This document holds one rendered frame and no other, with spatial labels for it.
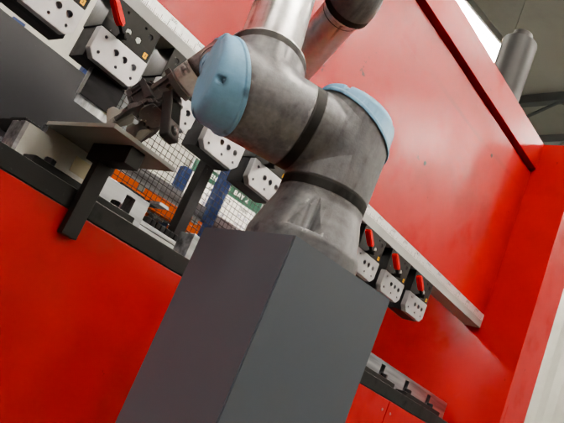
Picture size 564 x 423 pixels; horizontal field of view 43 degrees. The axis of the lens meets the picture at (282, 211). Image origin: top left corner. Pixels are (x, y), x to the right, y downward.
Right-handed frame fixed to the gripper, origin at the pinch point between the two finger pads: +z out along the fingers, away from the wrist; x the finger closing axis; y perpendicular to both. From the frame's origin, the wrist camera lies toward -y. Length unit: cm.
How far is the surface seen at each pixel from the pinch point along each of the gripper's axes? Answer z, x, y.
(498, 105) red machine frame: -106, -159, 54
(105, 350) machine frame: 27.6, -19.9, -32.7
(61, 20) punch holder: -6.6, 18.7, 20.3
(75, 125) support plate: 2.2, 11.0, -1.4
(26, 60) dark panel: 20, -12, 62
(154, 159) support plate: -7.8, 1.2, -13.4
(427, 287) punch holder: -39, -158, 0
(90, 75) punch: -2.5, 4.4, 17.7
